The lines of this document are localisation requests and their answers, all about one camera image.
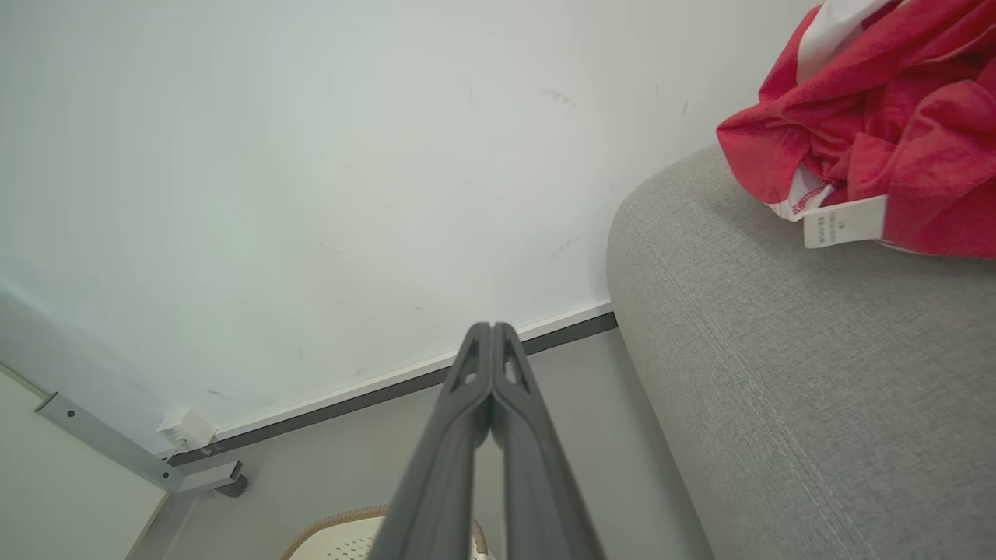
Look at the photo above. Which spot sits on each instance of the red and white clothing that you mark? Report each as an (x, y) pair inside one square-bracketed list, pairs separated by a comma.
[(895, 101)]

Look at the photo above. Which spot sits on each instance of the white perforated laundry basket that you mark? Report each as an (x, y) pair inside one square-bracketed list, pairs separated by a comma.
[(342, 544)]

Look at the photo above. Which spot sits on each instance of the white flat panel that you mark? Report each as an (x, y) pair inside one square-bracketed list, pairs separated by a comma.
[(62, 482)]

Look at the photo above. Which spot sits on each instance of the black round frame foot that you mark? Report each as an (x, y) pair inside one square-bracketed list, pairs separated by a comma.
[(233, 488)]

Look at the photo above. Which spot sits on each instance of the grey metal frame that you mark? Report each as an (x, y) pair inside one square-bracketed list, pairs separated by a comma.
[(109, 439)]

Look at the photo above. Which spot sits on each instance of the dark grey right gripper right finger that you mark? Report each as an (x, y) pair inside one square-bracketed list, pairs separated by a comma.
[(537, 482)]

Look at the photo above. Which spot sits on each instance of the black floor edge strip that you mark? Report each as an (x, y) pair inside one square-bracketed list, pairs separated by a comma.
[(350, 404)]

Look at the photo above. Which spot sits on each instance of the grey fabric sofa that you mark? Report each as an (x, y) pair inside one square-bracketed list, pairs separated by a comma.
[(817, 373)]

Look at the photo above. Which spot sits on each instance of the white baseboard strip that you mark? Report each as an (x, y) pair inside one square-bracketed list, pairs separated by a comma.
[(350, 391)]

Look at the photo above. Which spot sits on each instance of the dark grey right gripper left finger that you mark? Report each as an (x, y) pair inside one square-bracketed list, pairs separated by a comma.
[(436, 474)]

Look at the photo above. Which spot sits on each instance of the white wall socket box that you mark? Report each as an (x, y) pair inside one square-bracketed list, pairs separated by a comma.
[(187, 428)]

